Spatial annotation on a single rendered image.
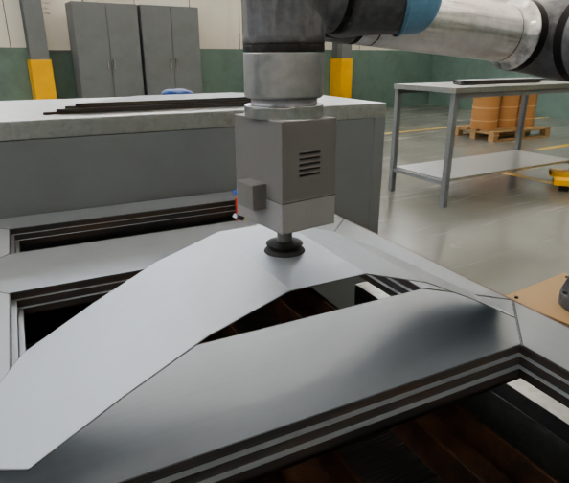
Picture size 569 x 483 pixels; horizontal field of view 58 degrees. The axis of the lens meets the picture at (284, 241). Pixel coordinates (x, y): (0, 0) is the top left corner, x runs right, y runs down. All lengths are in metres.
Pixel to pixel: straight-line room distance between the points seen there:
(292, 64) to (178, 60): 9.01
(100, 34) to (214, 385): 8.64
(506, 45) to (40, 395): 0.69
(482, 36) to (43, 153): 0.93
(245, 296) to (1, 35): 9.11
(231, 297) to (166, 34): 8.99
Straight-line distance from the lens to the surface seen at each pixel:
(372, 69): 12.59
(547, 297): 1.22
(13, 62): 9.49
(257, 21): 0.47
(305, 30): 0.47
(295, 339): 0.65
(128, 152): 1.30
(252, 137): 0.50
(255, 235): 0.58
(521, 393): 0.92
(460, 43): 0.75
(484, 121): 8.33
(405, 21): 0.53
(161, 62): 9.36
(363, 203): 1.61
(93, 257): 0.96
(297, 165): 0.47
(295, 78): 0.46
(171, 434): 0.52
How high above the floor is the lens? 1.18
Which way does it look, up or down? 20 degrees down
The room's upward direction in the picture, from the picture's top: straight up
